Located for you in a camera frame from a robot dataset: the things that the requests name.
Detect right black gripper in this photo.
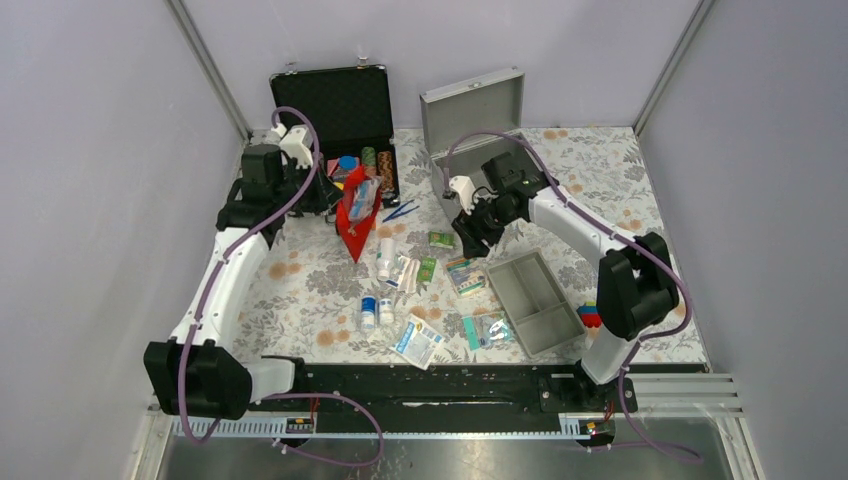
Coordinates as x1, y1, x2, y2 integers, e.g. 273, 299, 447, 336
451, 194, 519, 262

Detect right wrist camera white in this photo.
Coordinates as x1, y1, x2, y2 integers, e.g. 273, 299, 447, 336
443, 175, 476, 215

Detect clear bag with teal strip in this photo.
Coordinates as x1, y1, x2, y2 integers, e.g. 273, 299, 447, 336
462, 311, 513, 351

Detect grey plastic divider tray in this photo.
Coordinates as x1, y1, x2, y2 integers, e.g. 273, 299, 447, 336
486, 249, 586, 359

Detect white gauze sachet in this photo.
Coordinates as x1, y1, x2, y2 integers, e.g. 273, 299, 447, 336
391, 315, 445, 371

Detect white tube bottle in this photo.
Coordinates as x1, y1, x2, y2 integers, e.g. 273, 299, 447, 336
376, 237, 396, 282

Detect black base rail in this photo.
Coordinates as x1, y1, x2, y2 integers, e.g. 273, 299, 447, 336
252, 364, 638, 435

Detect blue plastic tweezers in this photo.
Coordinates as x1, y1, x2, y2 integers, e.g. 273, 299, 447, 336
382, 200, 419, 223

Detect green small box upper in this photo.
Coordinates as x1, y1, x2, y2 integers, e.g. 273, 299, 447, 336
428, 231, 456, 249

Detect green small box lower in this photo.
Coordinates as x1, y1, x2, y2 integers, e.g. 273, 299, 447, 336
416, 257, 437, 283

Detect red first aid pouch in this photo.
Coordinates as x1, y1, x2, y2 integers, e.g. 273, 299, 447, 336
335, 165, 382, 263

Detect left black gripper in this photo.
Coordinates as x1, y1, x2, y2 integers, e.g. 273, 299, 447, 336
274, 157, 345, 214

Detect small white pill bottle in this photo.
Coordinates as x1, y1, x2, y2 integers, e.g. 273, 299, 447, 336
378, 298, 395, 325

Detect green small box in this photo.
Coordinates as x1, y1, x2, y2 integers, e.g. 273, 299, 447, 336
428, 231, 456, 249
416, 257, 437, 283

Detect white blue pill bottle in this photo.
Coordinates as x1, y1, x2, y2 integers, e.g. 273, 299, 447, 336
360, 296, 378, 330

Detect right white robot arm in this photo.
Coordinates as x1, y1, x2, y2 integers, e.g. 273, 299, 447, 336
443, 153, 682, 412

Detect colourful block toy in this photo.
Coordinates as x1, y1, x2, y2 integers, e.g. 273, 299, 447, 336
577, 302, 603, 329

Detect floral table mat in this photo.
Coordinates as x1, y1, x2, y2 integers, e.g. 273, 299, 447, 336
228, 127, 710, 366

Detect grey metal medicine box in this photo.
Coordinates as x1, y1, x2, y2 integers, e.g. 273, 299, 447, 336
420, 66, 538, 221

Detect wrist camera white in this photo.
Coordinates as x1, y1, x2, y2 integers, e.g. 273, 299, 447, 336
265, 124, 314, 169
443, 175, 476, 215

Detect blue white wipes pack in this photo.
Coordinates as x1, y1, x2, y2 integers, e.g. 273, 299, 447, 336
348, 177, 382, 224

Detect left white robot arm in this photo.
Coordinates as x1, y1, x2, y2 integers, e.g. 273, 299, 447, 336
143, 144, 328, 420

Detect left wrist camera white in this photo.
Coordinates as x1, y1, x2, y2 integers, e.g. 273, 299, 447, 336
265, 124, 314, 169

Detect black poker chip case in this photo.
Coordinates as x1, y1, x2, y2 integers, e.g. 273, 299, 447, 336
269, 64, 401, 207

